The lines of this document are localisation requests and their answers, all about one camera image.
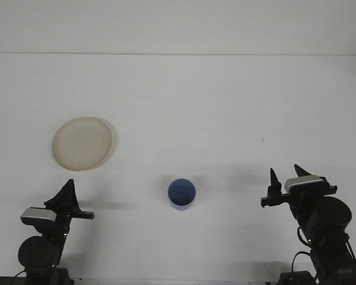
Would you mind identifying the pale blue cup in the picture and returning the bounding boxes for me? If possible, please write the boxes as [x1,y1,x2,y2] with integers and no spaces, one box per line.
[167,178,196,211]

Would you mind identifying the pale round plate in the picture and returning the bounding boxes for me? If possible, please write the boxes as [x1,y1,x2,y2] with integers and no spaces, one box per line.
[52,116,117,172]

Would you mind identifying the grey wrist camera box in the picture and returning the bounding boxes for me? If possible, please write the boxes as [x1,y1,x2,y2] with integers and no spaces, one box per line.
[20,207,56,226]
[284,175,329,194]

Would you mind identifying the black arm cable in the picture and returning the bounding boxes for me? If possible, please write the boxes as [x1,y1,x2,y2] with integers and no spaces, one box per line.
[290,251,315,280]

